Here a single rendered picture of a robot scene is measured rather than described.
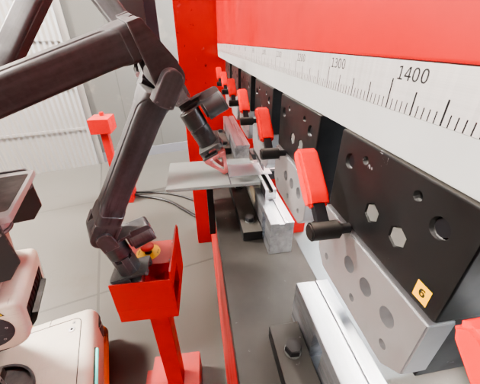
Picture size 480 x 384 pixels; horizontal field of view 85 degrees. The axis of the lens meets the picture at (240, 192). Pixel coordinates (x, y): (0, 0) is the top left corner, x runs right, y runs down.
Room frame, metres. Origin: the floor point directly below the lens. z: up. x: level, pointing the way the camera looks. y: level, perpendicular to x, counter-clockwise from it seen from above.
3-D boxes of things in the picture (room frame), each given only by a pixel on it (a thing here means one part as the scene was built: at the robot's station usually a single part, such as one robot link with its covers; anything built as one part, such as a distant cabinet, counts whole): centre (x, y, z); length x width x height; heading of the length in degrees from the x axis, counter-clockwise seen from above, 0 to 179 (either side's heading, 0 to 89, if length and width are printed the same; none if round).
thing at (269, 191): (0.71, -0.07, 0.99); 0.20 x 0.03 x 0.03; 9
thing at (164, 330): (0.57, 0.27, 0.39); 0.06 x 0.06 x 0.54; 7
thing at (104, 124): (2.22, 1.16, 0.42); 0.25 x 0.20 x 0.83; 99
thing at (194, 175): (0.73, 0.09, 1.00); 0.26 x 0.18 x 0.01; 99
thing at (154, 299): (0.57, 0.27, 0.75); 0.20 x 0.16 x 0.18; 7
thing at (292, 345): (0.24, -0.09, 0.91); 0.03 x 0.03 x 0.02
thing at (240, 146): (1.29, 0.03, 0.92); 0.50 x 0.06 x 0.10; 9
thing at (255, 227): (0.70, -0.01, 0.89); 0.30 x 0.05 x 0.03; 9
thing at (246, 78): (0.78, -0.05, 1.19); 0.15 x 0.09 x 0.17; 9
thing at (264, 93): (0.58, -0.09, 1.19); 0.15 x 0.09 x 0.17; 9
